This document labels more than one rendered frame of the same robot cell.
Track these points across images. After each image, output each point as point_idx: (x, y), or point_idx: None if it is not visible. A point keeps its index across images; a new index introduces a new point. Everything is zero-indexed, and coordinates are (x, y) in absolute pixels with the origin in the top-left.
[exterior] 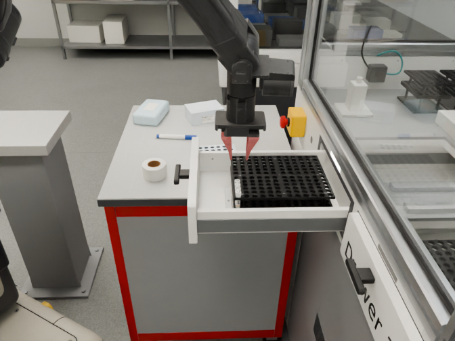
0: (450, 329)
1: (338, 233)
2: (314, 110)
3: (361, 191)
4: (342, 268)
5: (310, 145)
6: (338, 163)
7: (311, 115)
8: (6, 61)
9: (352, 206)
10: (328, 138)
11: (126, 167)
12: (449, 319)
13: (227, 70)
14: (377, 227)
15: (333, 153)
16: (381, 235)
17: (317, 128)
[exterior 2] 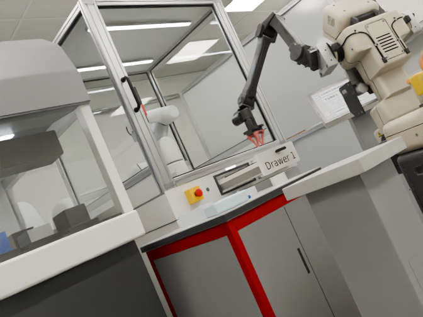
0: (277, 138)
1: (252, 183)
2: (200, 173)
3: (247, 153)
4: (262, 188)
5: (208, 192)
6: (232, 165)
7: (197, 181)
8: (306, 66)
9: (248, 164)
10: (220, 166)
11: (289, 180)
12: (276, 137)
13: (249, 108)
14: (258, 151)
15: (228, 166)
16: (260, 151)
17: (208, 177)
